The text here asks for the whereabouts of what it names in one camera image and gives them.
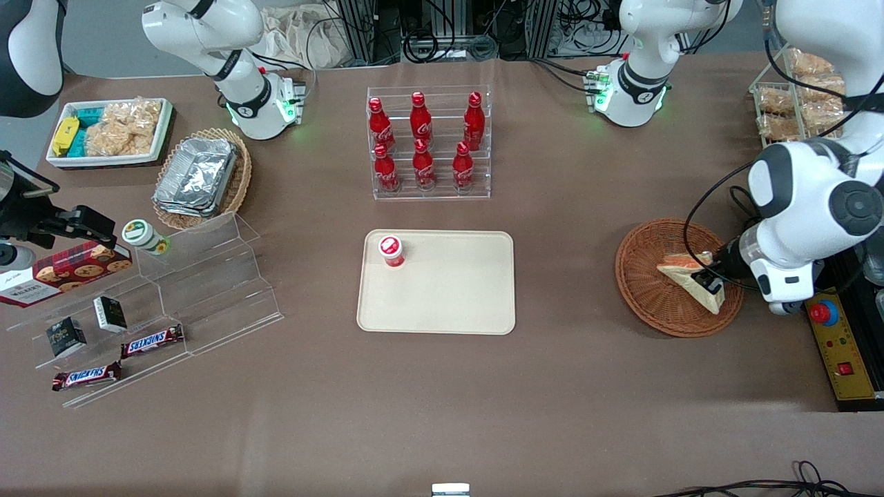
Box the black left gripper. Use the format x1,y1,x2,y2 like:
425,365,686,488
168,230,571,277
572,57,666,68
692,237,758,293

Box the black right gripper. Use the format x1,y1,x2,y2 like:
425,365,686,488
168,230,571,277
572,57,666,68
0,173,117,248

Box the triangular sandwich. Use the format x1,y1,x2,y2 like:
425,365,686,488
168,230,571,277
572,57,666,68
656,251,727,315

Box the brown round wicker basket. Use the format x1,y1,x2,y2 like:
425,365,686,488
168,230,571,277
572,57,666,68
615,218,745,338

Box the white rectangular snack tray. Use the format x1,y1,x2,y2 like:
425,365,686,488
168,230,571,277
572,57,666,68
46,97,174,169

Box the light oval wicker basket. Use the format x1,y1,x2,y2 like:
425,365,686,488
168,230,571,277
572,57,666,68
152,128,253,232

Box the beige plastic tray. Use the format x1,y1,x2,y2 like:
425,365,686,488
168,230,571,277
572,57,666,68
356,230,517,336

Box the red tartan cookie box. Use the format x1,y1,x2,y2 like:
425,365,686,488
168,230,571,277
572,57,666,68
0,241,133,309

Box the green lid white jar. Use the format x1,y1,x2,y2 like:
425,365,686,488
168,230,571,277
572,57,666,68
122,219,171,257

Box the small black carton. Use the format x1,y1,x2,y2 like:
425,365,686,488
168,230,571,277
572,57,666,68
46,317,88,359
93,295,129,335

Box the yellow snack packet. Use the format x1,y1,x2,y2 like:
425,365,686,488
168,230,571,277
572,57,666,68
52,116,81,157

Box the clear bag of rice crackers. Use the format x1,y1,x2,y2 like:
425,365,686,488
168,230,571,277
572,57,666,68
84,99,164,157

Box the stacked aluminium foil trays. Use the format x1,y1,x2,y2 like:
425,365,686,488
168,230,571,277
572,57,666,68
153,137,240,219

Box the brown Snickers bar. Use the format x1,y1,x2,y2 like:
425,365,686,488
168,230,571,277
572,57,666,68
120,324,185,360
52,360,124,393

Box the clear acrylic stepped display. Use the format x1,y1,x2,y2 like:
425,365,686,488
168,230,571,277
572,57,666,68
3,211,285,410

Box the yellow emergency stop control box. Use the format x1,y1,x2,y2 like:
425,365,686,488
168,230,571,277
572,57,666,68
803,289,878,403

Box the bagged bread pastry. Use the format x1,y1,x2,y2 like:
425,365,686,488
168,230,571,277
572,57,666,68
757,88,796,115
758,114,803,144
798,76,847,117
787,48,838,78

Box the red cola bottle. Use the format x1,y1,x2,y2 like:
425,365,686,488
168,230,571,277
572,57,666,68
410,91,434,144
412,139,436,192
368,97,396,153
452,142,475,192
463,91,486,151
374,143,401,193

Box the clear acrylic bottle rack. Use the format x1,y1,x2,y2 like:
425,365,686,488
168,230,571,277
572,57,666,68
367,86,492,202

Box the cream cloth bag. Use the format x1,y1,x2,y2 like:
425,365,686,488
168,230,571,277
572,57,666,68
261,6,354,70

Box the red lid yogurt cup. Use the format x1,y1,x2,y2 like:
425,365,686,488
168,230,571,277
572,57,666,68
377,235,406,270

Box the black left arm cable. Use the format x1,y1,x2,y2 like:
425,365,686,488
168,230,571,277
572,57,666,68
683,0,884,278

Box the black cable with plug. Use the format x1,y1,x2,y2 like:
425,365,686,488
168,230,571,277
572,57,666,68
729,185,762,239

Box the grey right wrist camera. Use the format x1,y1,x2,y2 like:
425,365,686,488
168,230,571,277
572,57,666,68
0,242,37,272

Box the wire basket of bread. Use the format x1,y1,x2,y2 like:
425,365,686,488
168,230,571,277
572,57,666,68
749,39,849,149

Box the black floor cable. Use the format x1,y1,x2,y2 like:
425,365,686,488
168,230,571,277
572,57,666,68
653,460,884,497

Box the aluminium profile frame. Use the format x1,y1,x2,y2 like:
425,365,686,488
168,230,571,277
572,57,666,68
337,0,559,68

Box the tangled black background cables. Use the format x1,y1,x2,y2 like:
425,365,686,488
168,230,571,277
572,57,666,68
397,0,501,64

